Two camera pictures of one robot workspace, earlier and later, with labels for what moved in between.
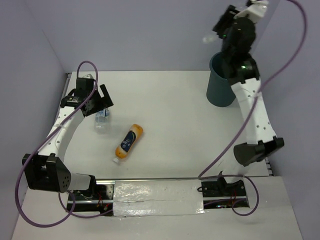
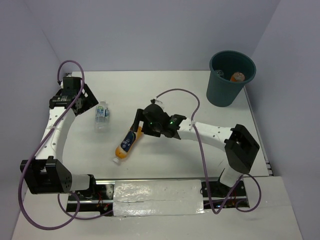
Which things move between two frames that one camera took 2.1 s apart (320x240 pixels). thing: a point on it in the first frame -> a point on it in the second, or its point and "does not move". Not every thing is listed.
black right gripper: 225,18 -> 140,117
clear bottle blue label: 102,126 does not move
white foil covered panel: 146,198 does not move
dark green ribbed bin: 219,92 does not move
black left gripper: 105,102 -> 90,101
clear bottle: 208,40 -> 219,72
